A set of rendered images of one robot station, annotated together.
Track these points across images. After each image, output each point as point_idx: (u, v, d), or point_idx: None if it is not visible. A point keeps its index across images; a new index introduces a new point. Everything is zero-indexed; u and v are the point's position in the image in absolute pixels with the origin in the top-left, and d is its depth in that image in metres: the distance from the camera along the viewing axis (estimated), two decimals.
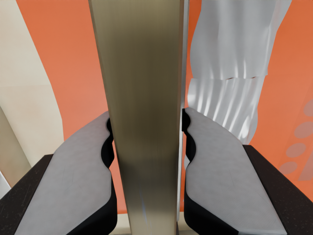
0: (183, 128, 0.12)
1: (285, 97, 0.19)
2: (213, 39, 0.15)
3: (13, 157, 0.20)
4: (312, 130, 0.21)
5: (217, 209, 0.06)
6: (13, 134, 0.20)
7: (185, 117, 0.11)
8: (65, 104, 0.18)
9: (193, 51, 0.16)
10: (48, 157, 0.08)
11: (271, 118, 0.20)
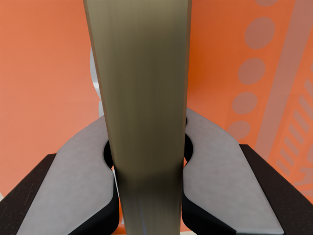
0: None
1: None
2: None
3: None
4: None
5: (214, 209, 0.06)
6: None
7: None
8: None
9: (94, 73, 0.15)
10: (51, 157, 0.08)
11: None
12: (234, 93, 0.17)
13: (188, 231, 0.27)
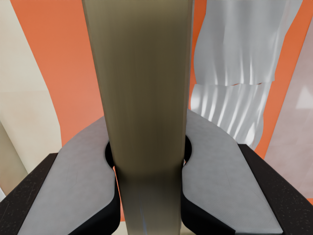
0: None
1: (292, 104, 0.18)
2: (218, 44, 0.15)
3: (9, 165, 0.19)
4: None
5: (214, 209, 0.06)
6: (10, 141, 0.19)
7: None
8: (63, 110, 0.18)
9: (197, 55, 0.15)
10: (53, 156, 0.08)
11: (277, 125, 0.19)
12: None
13: None
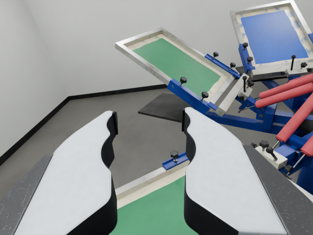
0: (183, 128, 0.12)
1: None
2: None
3: None
4: None
5: (217, 209, 0.06)
6: None
7: (185, 117, 0.11)
8: None
9: None
10: (48, 157, 0.08)
11: None
12: None
13: None
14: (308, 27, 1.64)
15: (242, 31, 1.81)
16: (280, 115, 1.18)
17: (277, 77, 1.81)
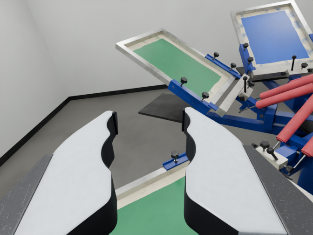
0: (183, 128, 0.12)
1: None
2: None
3: None
4: None
5: (217, 209, 0.06)
6: None
7: (185, 117, 0.11)
8: None
9: None
10: (48, 157, 0.08)
11: None
12: None
13: None
14: (308, 27, 1.64)
15: (242, 31, 1.81)
16: (280, 116, 1.18)
17: (277, 77, 1.81)
